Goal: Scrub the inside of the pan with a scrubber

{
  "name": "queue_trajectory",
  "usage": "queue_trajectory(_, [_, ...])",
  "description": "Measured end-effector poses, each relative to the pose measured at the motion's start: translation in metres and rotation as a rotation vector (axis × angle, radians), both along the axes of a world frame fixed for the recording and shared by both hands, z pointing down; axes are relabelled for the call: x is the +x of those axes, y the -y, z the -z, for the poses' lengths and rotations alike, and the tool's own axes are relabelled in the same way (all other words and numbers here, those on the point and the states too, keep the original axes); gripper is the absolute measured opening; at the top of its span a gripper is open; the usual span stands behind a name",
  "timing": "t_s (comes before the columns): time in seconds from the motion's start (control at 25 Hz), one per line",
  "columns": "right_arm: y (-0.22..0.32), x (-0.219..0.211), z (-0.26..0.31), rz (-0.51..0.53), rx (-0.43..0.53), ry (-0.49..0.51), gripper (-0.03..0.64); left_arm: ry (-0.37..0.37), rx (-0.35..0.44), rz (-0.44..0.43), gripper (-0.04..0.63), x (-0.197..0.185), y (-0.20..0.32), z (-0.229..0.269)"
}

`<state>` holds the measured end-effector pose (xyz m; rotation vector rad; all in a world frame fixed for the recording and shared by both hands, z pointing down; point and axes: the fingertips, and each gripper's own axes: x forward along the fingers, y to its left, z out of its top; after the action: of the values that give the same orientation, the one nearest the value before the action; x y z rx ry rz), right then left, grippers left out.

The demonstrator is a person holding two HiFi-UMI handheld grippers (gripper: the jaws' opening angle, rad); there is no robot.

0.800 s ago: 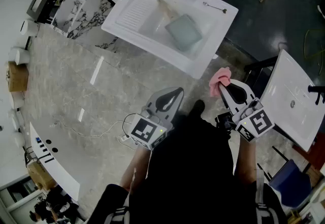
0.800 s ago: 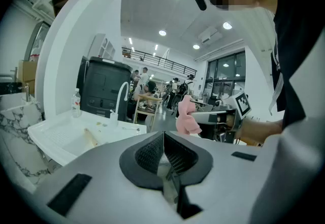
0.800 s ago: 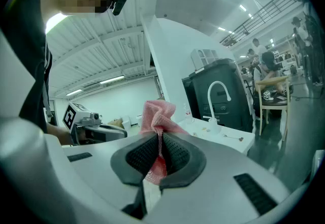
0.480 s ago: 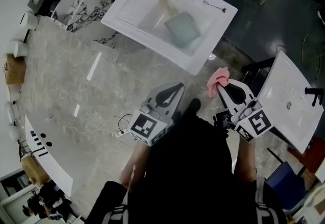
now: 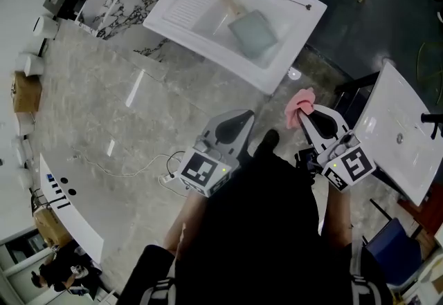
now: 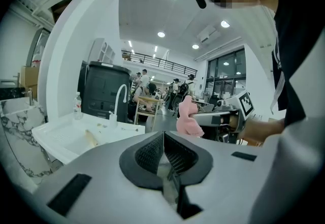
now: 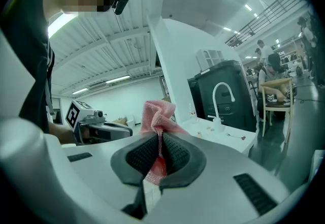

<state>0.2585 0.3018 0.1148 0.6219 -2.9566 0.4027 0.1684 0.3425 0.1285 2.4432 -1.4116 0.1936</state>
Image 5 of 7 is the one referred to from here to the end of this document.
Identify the white panel with round holes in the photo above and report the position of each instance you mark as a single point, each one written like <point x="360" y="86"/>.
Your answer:
<point x="76" y="213"/>

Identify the white round disc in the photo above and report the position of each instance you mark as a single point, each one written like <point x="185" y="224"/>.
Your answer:
<point x="294" y="73"/>

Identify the person's right forearm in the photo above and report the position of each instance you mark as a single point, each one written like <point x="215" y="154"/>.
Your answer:
<point x="337" y="217"/>

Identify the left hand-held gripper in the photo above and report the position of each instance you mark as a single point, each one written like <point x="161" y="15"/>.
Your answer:
<point x="202" y="172"/>

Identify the pink cloth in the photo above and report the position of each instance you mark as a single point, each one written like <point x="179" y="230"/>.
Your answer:
<point x="296" y="106"/>

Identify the reddish brown cabinet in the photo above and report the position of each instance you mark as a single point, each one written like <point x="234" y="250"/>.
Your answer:
<point x="427" y="213"/>

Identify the person's left forearm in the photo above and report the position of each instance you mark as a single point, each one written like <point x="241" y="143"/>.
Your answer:
<point x="183" y="220"/>

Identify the person's black shoe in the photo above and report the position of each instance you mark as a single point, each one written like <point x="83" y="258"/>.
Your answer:
<point x="271" y="139"/>

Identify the white rectangular basin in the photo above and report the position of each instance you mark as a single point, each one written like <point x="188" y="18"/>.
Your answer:
<point x="391" y="117"/>

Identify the blue chair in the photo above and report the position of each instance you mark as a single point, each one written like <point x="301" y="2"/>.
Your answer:
<point x="394" y="251"/>

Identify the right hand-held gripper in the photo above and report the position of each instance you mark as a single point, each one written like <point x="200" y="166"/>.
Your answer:
<point x="353" y="165"/>

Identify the metal spoon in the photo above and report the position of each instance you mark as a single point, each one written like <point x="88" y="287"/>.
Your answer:
<point x="294" y="1"/>

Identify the cardboard box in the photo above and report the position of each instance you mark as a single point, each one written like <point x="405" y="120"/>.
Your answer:
<point x="27" y="92"/>
<point x="52" y="227"/>

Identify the white power strip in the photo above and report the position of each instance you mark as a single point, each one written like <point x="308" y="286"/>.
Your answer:
<point x="167" y="178"/>

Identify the white sink with drainboard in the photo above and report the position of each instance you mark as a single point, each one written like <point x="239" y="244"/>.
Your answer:
<point x="194" y="20"/>

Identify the black veined marble slab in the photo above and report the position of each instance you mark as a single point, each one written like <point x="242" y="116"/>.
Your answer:
<point x="117" y="2"/>

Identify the person's black clothing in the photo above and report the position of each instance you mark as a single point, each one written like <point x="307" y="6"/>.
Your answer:
<point x="259" y="227"/>

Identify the black waist device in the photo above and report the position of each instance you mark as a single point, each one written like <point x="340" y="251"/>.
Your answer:
<point x="306" y="163"/>

